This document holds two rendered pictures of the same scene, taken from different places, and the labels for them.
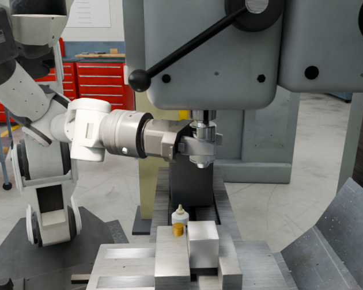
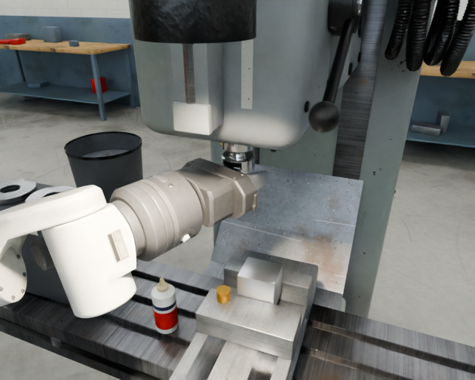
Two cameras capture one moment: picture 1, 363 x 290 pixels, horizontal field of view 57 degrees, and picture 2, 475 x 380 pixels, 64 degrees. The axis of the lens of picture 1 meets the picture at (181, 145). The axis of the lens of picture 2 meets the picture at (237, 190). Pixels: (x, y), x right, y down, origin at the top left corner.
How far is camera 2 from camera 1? 0.56 m
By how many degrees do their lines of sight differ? 62
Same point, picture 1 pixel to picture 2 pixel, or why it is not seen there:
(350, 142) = not seen: hidden behind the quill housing
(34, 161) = not seen: outside the picture
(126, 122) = (178, 197)
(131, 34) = (212, 53)
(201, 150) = (258, 184)
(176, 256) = (266, 313)
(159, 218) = (91, 329)
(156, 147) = (225, 207)
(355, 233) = (274, 201)
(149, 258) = (223, 348)
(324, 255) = (258, 234)
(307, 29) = not seen: hidden behind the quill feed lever
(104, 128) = (153, 223)
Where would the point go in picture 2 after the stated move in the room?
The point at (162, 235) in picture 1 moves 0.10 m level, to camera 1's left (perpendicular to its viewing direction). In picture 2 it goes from (219, 313) to (185, 368)
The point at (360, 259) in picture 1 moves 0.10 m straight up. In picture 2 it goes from (292, 216) to (295, 179)
